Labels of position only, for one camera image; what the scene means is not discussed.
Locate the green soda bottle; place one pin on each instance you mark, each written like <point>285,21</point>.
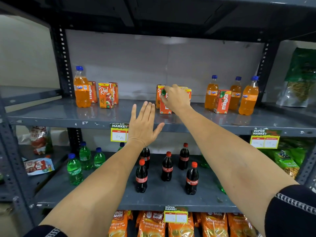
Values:
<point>121,146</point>
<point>85,156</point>
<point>74,171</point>
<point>205,163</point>
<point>99,159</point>
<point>221,187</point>

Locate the black shirt sleeve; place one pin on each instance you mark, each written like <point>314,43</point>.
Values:
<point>44,232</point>
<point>291,214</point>

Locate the row of orange tea packets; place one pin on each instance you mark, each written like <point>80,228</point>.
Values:
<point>151,227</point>

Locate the person's left middle finger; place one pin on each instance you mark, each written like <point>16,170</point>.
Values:
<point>148,112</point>

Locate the large green clear snack bag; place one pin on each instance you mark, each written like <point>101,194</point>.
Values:
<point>300,78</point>

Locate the yellow price label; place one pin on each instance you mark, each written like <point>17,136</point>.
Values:
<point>119,134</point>
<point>175,215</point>
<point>264,140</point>

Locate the dark cola bottle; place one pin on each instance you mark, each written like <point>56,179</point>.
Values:
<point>184,157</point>
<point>192,181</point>
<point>167,169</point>
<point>145,155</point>
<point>141,178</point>

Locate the red green mango drink carton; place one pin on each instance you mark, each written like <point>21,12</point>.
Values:
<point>222,102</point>

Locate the white red flat packet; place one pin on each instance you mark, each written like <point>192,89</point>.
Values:
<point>39,166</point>

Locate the person's left hand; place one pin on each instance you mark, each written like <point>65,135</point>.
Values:
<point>142,130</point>

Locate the red juice carton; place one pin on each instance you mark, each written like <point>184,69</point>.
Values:
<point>93,92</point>

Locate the red white snack packet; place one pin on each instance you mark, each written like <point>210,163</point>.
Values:
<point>38,136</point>

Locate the grey metal shelf rack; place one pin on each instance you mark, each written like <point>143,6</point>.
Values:
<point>74,114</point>

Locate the person's right forearm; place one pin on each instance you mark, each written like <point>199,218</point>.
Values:
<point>229,157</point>

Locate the person's right hand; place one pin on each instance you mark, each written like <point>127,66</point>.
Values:
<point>177,99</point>

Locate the green snack packet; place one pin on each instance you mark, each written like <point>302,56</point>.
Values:
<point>302,149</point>
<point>286,162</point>

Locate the person's left little finger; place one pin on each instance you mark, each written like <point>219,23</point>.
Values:
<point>133,113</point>

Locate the orange soda bottle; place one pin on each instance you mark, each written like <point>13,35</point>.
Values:
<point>236,95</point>
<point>210,96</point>
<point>82,93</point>
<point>248,101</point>

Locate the orange apple juice carton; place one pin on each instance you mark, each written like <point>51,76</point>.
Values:
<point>115,92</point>
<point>105,95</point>

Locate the person's left thumb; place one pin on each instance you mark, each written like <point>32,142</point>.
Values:
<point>159,128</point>

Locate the person's left forearm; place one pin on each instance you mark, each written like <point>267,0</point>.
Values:
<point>98,192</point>

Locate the person's right thumb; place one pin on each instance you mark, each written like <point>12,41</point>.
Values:
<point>163,99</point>

